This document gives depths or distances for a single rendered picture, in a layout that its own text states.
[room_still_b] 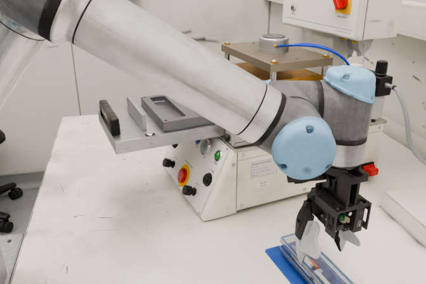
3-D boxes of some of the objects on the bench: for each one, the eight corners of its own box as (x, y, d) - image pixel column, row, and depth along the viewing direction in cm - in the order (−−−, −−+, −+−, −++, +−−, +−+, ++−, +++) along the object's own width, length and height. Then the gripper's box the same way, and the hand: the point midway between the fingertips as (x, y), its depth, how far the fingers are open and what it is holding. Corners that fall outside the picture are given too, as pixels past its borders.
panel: (162, 165, 124) (186, 108, 121) (200, 217, 99) (230, 148, 96) (156, 163, 123) (179, 106, 120) (193, 216, 98) (223, 146, 95)
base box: (304, 135, 146) (309, 89, 140) (384, 184, 115) (394, 127, 108) (161, 163, 126) (158, 111, 120) (209, 231, 94) (209, 165, 88)
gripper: (321, 182, 61) (308, 291, 69) (395, 165, 66) (375, 269, 74) (290, 158, 68) (281, 258, 76) (359, 144, 74) (344, 240, 81)
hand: (319, 250), depth 77 cm, fingers open, 8 cm apart
